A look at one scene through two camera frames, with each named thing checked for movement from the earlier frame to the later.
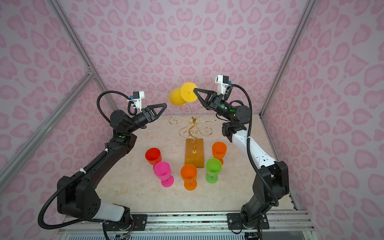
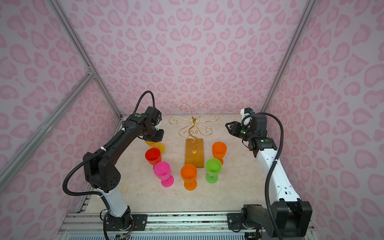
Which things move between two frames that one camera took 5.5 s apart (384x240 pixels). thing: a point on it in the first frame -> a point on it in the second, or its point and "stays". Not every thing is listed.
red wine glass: x=153 y=155 stays
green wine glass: x=213 y=167 stays
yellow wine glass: x=179 y=96 -> x=158 y=145
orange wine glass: x=189 y=173 stays
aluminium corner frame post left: x=67 y=25 stays
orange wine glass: x=219 y=149 stays
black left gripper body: x=143 y=119 -> x=155 y=135
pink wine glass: x=162 y=170 stays
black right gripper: x=215 y=102 -> x=235 y=129
